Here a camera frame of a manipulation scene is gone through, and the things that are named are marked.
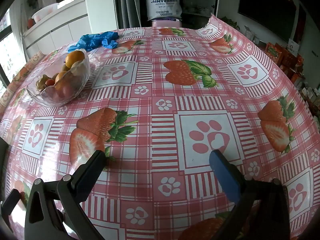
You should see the pink strawberry print tablecloth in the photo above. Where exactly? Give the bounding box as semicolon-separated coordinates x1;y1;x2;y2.
0;15;320;240

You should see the white cabinet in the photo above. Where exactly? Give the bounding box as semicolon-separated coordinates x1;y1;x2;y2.
21;0;90;58

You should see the large orange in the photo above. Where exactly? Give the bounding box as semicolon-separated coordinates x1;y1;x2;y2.
65;50;86;66

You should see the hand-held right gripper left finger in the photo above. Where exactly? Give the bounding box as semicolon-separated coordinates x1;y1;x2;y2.
24;150;107;240

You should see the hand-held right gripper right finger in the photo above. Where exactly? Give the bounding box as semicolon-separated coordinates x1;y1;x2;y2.
209;150;291;240

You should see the green potted plant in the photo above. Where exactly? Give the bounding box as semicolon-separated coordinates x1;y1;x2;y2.
220;16;240;30

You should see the blue crumpled plastic bag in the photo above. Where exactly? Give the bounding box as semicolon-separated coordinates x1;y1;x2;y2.
68;31;120;53

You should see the glass fruit bowl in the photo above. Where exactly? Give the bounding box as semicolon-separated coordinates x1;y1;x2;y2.
26;49;91;107

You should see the dark wall board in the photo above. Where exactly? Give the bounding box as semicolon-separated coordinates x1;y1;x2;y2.
237;0;298;43

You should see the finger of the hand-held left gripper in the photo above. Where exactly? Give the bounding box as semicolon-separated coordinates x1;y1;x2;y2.
0;137;8;180
0;189;21;222

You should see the red tomato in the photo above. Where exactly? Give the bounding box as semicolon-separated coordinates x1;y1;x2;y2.
56;84;75;99

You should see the stack of orange boxes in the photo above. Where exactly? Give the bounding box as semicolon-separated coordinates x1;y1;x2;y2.
264;42;305;80

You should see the white printed bag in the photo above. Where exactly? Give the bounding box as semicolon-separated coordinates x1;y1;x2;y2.
145;0;182;22

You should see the black framed window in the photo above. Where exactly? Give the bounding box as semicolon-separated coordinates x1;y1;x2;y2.
0;7;15;88

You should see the grey curtain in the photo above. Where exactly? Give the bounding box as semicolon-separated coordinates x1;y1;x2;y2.
117;0;143;29

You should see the pink chair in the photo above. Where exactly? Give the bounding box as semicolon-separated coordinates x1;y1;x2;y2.
151;19;183;28

